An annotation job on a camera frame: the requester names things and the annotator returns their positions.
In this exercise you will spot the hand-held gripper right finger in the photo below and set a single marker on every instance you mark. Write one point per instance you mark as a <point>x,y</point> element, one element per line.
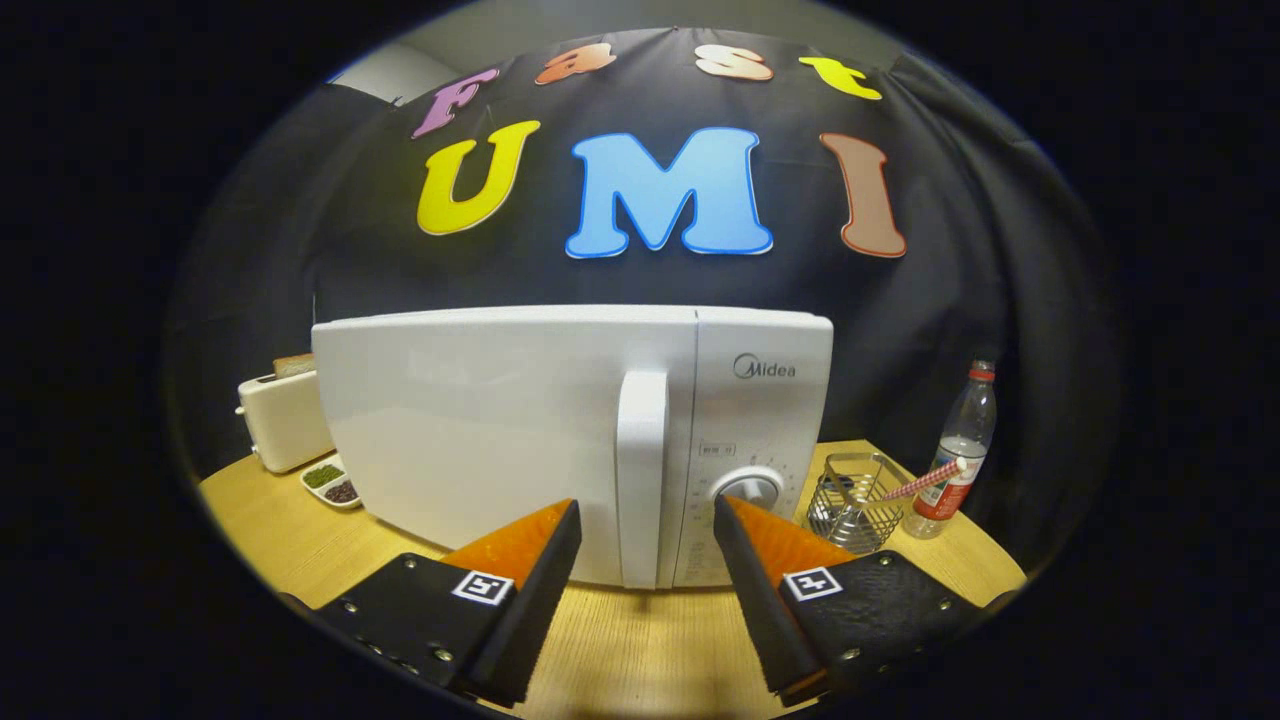
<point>765,610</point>

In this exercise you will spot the white microwave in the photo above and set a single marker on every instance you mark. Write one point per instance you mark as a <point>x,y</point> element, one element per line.
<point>480,440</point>

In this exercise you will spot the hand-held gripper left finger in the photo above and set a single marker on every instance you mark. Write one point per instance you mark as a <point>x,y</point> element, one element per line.
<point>535,610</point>

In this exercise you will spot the cream toaster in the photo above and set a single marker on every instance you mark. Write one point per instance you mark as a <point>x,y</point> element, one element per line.
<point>285,420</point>

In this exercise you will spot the white two-compartment bean dish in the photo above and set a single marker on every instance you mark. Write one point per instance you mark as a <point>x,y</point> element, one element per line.
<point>330,484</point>

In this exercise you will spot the black backdrop cloth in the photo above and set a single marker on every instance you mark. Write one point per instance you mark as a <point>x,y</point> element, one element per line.
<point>950,270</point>

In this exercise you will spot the red checked straw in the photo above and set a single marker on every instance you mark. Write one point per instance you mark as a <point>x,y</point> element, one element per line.
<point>925,481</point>

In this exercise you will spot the brown bread slice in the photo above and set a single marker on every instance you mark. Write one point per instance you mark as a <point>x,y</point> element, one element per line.
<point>293,365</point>

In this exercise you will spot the clear plastic water bottle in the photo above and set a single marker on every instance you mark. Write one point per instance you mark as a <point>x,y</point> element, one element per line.
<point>970,420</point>

